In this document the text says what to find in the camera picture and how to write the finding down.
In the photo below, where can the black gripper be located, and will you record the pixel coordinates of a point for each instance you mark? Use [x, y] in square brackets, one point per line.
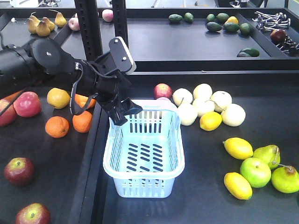
[106, 88]

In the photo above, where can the light blue plastic basket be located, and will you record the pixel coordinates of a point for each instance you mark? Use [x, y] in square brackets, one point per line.
[145, 155]

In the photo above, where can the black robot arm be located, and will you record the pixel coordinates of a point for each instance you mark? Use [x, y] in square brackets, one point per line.
[42, 61]

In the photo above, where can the red apple behind basket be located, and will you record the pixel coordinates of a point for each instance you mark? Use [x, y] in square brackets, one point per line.
[162, 90]

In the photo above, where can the small orange right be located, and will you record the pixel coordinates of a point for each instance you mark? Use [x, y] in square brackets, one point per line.
[82, 123]

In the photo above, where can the small orange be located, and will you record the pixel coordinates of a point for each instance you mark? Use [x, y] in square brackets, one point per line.
[57, 127]
[82, 123]

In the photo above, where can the yellow round fruit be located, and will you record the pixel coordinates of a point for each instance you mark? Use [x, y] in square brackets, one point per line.
[58, 98]

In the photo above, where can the small orange left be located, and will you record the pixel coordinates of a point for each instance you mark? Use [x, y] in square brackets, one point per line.
[57, 127]

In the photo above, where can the yellow lemon near melons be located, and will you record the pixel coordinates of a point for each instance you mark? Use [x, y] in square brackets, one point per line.
[210, 121]

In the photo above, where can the red apple pair right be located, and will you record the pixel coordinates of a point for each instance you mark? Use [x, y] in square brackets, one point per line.
[28, 104]

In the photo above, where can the red apple pair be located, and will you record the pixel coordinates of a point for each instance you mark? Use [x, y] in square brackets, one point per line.
[9, 114]
[28, 104]

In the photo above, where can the white melon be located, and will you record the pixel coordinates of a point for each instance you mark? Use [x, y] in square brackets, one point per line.
[233, 115]

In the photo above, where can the red apple pair left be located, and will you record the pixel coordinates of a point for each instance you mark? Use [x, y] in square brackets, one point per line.
[9, 114]

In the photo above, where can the grapefruit orange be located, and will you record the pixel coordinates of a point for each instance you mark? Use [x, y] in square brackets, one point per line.
[12, 97]

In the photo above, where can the black wooden produce stand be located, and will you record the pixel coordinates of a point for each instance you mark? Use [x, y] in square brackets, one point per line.
[70, 180]

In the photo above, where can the dark red apple middle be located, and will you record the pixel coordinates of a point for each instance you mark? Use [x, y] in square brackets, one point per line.
[19, 171]

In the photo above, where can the dark red apple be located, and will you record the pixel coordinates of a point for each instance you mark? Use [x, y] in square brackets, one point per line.
[35, 213]
[19, 171]

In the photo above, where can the yellow lemon middle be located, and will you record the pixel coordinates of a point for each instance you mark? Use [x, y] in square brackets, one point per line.
[238, 148]

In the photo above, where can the dark red apple front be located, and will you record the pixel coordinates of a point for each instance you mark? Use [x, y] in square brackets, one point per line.
[35, 213]

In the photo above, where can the yellow lemon front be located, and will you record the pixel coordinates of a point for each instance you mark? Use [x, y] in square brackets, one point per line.
[238, 186]

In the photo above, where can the green apple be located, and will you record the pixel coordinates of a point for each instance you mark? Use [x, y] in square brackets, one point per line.
[256, 172]

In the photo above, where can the green pear left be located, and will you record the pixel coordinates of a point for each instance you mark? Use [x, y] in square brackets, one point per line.
[270, 154]

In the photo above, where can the green pear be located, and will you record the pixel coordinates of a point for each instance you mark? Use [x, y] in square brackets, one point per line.
[270, 154]
[285, 179]

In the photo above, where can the green pear right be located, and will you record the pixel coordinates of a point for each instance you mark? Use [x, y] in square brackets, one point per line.
[285, 179]

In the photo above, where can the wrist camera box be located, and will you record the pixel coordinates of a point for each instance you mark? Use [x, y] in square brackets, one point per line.
[121, 56]

